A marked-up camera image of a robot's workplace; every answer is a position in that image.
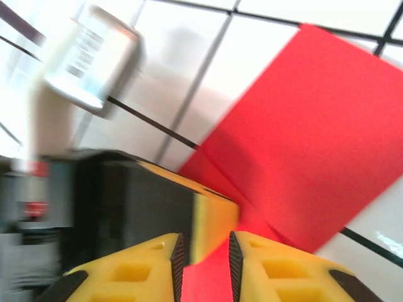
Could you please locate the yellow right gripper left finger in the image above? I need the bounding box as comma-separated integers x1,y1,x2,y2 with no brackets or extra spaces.
34,232,185,302

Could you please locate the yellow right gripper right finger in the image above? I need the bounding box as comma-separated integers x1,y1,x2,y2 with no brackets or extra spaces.
228,230,382,302

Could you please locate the red paper sheet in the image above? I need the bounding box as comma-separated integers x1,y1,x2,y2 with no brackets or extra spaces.
178,23,403,302

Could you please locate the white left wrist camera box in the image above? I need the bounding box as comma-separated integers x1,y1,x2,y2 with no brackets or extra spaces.
39,4,147,119

